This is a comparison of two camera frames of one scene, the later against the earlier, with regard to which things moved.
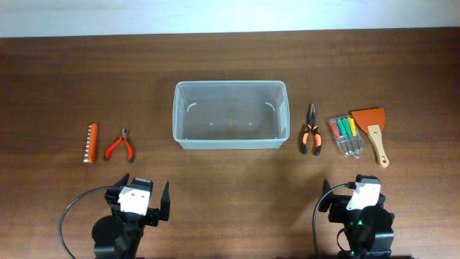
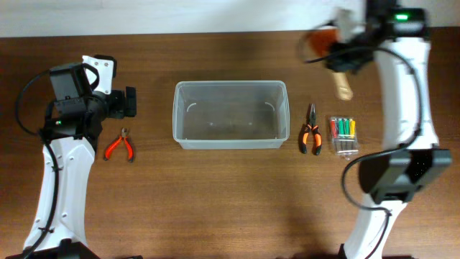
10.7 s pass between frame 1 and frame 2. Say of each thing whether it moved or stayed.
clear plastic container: stayed
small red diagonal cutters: stayed
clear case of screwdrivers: moved
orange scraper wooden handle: moved
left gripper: moved
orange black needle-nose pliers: stayed
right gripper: moved
